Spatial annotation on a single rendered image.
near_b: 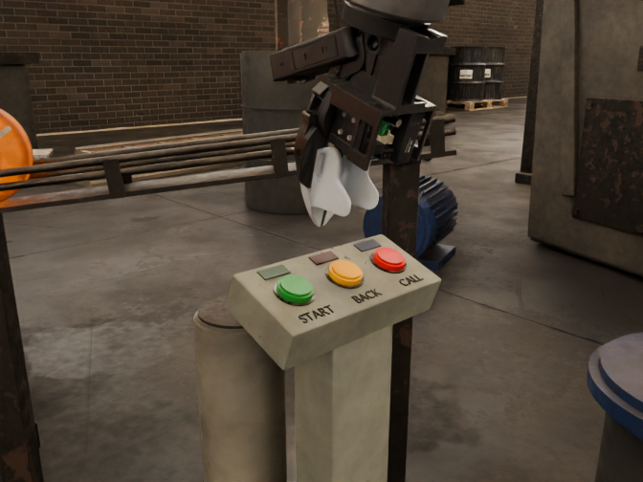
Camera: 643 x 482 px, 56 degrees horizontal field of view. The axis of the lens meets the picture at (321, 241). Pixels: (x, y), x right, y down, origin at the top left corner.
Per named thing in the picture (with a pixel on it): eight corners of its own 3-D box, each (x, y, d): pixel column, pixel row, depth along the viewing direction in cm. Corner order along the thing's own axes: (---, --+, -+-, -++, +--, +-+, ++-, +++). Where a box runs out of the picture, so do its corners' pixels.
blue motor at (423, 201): (357, 269, 253) (359, 187, 243) (405, 235, 301) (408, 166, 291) (429, 281, 239) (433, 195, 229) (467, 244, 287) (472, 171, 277)
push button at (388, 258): (364, 261, 75) (367, 250, 74) (386, 254, 78) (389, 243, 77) (387, 279, 73) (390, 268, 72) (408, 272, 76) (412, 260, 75)
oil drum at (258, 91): (225, 202, 370) (217, 48, 344) (299, 188, 408) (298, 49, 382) (286, 221, 328) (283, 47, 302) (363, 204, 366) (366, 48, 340)
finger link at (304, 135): (296, 191, 55) (317, 99, 51) (286, 183, 56) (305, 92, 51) (334, 183, 58) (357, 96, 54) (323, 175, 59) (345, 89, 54)
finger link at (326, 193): (327, 256, 56) (351, 167, 51) (287, 224, 59) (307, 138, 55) (350, 249, 58) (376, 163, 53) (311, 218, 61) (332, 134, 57)
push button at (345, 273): (319, 275, 71) (322, 263, 70) (343, 268, 73) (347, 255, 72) (342, 295, 68) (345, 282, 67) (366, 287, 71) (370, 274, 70)
